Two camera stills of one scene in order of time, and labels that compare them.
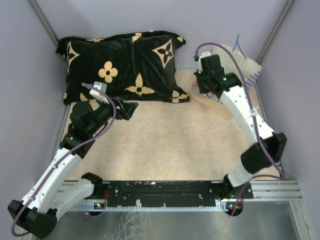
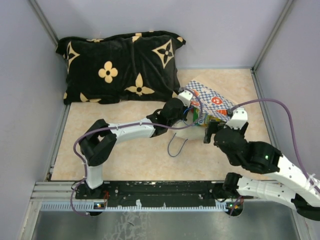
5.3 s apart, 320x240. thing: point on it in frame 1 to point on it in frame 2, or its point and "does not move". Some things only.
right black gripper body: [202, 79] to [241, 132]
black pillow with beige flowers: [141, 66] does not move
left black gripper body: [119, 113] to [182, 115]
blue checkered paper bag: [251, 69] to [210, 101]
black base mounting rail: [186, 193] does not move
